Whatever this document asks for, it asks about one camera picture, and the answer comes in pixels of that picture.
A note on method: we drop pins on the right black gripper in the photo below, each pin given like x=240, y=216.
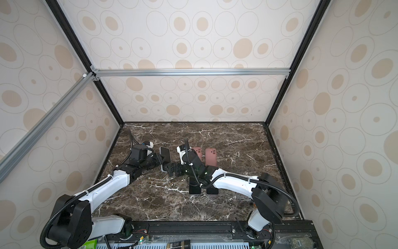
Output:
x=177, y=166

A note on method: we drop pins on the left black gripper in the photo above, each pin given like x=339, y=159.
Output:
x=157, y=157

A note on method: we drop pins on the phone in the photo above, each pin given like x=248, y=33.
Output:
x=194, y=188
x=166, y=158

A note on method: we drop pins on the pink phone case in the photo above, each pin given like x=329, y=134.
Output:
x=198, y=151
x=211, y=157

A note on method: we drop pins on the purple smartphone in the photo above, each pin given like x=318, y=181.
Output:
x=212, y=191

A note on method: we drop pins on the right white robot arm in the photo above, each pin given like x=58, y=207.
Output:
x=272, y=202

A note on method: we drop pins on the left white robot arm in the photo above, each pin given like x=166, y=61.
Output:
x=71, y=224

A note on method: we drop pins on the dark bottle at front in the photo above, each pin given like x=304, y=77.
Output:
x=184, y=244

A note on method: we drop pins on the green packet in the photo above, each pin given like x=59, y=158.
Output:
x=89, y=245

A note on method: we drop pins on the silver aluminium back rail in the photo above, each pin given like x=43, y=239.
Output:
x=193, y=72

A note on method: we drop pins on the silver aluminium rail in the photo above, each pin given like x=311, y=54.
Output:
x=17, y=153
x=193, y=72

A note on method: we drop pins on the silver aluminium left rail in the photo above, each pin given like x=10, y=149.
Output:
x=17, y=153

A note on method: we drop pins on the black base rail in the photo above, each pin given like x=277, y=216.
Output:
x=220, y=234

